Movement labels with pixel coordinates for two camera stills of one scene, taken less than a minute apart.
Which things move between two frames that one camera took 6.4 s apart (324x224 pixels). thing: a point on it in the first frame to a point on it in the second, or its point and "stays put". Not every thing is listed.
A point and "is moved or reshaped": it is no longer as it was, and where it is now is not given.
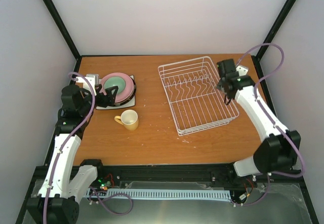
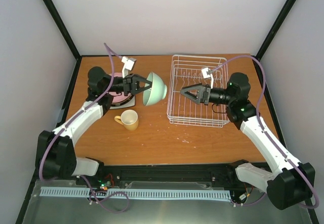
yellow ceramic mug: x=129 y=118 stays put
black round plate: x=127 y=101 stays put
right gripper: x=219 y=82 to x=202 y=95
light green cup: x=114 y=81 is moved or reshaped
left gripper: x=111 y=100 to x=131 y=83
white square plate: x=131 y=103 stays put
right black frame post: x=279 y=20 stays put
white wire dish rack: x=196 y=102 is moved or reshaped
